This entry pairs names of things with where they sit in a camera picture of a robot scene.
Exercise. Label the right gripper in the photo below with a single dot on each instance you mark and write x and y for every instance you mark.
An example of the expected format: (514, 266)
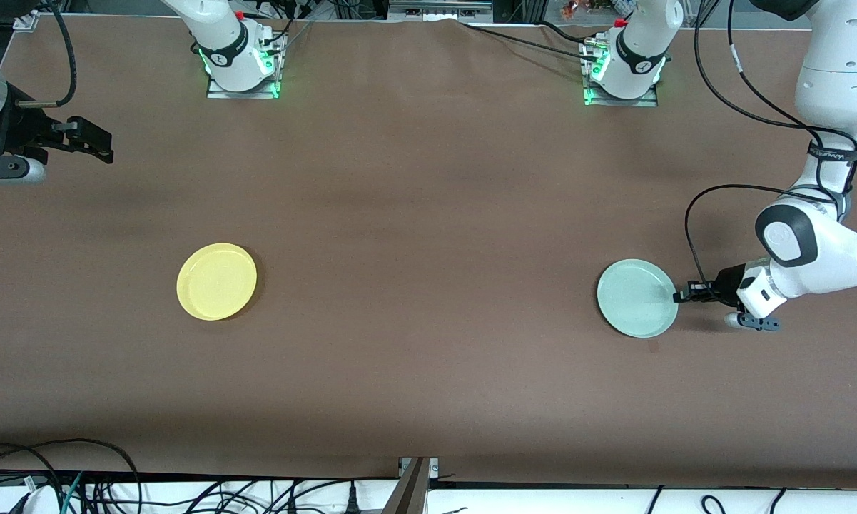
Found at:
(30, 127)

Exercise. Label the white lower shelf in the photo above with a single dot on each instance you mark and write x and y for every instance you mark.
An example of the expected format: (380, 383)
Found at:
(578, 502)

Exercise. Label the aluminium frame rail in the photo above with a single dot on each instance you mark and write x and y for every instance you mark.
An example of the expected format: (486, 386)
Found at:
(439, 8)

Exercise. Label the brown table cover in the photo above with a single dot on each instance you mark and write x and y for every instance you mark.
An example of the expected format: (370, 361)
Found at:
(428, 214)

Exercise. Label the silver corner bracket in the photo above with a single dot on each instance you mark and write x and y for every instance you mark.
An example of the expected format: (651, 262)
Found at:
(27, 20)

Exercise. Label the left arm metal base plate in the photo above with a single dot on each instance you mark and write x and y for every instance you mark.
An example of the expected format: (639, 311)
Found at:
(649, 102)

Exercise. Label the pale green round plate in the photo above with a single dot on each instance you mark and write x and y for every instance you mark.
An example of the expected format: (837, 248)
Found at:
(635, 298)

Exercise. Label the yellow round plate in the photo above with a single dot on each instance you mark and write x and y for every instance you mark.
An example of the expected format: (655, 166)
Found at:
(216, 282)

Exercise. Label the aluminium profile post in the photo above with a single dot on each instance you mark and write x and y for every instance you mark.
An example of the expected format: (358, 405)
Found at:
(408, 492)

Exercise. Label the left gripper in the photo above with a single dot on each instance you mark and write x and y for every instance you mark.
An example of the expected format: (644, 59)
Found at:
(728, 281)

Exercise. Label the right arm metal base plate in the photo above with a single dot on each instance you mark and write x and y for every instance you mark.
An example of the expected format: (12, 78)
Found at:
(217, 93)

